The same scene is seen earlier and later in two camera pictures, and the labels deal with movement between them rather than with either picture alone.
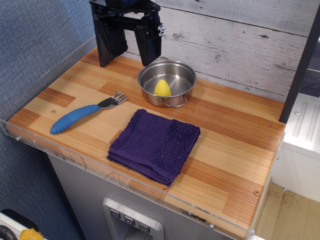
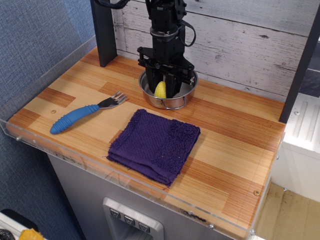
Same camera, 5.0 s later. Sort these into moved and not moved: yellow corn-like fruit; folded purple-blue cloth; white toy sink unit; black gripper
Moved: black gripper
Not moved: folded purple-blue cloth; yellow corn-like fruit; white toy sink unit
